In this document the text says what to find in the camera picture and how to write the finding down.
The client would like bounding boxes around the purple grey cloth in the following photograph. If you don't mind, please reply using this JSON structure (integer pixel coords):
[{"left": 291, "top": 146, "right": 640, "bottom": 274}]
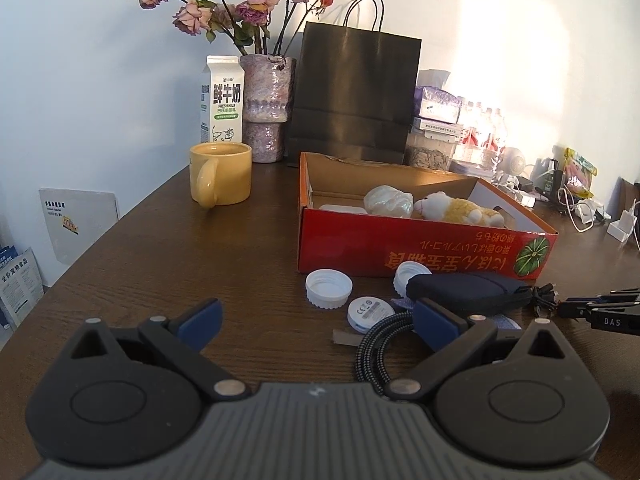
[{"left": 391, "top": 296, "right": 521, "bottom": 333}]

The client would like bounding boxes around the pearly white ball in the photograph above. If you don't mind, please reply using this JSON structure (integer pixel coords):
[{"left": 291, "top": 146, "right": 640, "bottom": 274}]
[{"left": 363, "top": 185, "right": 415, "bottom": 218}]

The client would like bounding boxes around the white charging cable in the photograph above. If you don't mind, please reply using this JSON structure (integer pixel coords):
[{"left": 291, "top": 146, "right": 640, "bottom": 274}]
[{"left": 562, "top": 187, "right": 601, "bottom": 233}]

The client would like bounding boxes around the black braided cable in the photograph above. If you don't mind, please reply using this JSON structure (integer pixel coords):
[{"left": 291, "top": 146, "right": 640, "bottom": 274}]
[{"left": 355, "top": 310, "right": 418, "bottom": 396}]

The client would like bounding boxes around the red cardboard box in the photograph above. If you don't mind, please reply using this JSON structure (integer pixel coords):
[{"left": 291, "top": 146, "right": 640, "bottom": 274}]
[{"left": 298, "top": 151, "right": 558, "bottom": 281}]

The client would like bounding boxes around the white and yellow plush toy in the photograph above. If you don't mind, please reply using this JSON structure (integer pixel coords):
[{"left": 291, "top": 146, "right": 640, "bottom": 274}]
[{"left": 412, "top": 191, "right": 506, "bottom": 228}]

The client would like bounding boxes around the purple tissue pack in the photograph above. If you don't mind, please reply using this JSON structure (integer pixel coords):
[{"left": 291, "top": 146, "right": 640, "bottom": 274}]
[{"left": 412, "top": 69, "right": 463, "bottom": 125}]

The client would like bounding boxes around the yellow mug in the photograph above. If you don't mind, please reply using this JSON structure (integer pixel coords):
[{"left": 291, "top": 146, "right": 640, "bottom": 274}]
[{"left": 189, "top": 142, "right": 252, "bottom": 208}]

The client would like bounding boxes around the white robot-shaped speaker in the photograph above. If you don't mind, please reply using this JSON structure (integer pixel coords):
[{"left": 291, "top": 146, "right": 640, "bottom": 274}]
[{"left": 492, "top": 147, "right": 528, "bottom": 186}]

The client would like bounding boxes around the blue and white leaflet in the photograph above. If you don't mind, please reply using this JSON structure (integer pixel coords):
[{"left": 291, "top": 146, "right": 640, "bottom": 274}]
[{"left": 0, "top": 245, "right": 43, "bottom": 328}]

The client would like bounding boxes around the white round puck device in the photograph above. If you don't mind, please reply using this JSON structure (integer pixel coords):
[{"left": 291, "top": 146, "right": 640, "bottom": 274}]
[{"left": 347, "top": 296, "right": 396, "bottom": 333}]

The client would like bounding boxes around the purple textured vase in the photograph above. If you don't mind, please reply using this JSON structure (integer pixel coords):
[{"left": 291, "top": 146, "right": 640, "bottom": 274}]
[{"left": 240, "top": 54, "right": 297, "bottom": 163}]

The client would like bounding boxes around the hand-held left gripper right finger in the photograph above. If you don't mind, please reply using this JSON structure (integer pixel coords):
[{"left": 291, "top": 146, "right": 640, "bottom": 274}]
[{"left": 385, "top": 297, "right": 571, "bottom": 403}]

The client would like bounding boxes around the white plastic bottle cap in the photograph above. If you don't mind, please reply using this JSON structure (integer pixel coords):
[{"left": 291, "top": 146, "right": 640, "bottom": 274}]
[
  {"left": 393, "top": 262, "right": 433, "bottom": 297},
  {"left": 306, "top": 269, "right": 353, "bottom": 309}
]

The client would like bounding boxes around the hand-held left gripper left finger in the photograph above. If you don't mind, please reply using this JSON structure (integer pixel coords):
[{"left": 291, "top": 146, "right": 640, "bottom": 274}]
[{"left": 70, "top": 297, "right": 251, "bottom": 403}]

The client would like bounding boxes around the clear container of seeds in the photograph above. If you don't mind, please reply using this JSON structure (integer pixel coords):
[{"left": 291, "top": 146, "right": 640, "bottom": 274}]
[{"left": 404, "top": 132, "right": 458, "bottom": 171}]

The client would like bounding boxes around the pack of water bottles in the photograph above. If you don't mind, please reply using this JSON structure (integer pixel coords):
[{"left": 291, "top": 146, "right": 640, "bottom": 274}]
[{"left": 455, "top": 96, "right": 508, "bottom": 166}]

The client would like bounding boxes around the black cable with plugs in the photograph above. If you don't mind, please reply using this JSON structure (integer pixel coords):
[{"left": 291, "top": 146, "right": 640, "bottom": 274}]
[{"left": 530, "top": 282, "right": 561, "bottom": 313}]

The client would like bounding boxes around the dark green small bottle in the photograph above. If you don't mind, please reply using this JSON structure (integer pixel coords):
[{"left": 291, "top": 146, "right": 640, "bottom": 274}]
[{"left": 542, "top": 159, "right": 563, "bottom": 193}]

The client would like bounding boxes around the crumpled white plastic bag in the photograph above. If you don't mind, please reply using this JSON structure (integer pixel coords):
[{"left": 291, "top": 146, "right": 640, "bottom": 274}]
[{"left": 575, "top": 199, "right": 612, "bottom": 222}]

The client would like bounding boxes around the black paper bag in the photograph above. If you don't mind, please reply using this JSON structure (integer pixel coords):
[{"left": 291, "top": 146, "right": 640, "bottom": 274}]
[{"left": 285, "top": 0, "right": 422, "bottom": 166}]

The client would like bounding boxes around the white flat box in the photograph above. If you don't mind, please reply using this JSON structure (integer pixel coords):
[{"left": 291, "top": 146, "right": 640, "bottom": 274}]
[{"left": 411, "top": 117, "right": 463, "bottom": 136}]

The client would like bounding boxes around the yellow snack bag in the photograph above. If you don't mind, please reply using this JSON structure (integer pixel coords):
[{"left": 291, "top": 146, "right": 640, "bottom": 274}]
[{"left": 564, "top": 147, "right": 598, "bottom": 198}]

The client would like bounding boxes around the dark navy zip pouch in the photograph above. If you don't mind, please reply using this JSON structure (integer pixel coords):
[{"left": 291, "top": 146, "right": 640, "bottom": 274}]
[{"left": 405, "top": 274, "right": 533, "bottom": 318}]

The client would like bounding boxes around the white milk carton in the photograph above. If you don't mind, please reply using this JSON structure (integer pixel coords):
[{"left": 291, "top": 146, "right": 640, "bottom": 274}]
[{"left": 200, "top": 56, "right": 244, "bottom": 146}]

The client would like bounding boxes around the white plug adapter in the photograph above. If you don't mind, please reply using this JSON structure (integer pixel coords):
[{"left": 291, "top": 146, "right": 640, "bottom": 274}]
[{"left": 606, "top": 199, "right": 638, "bottom": 246}]

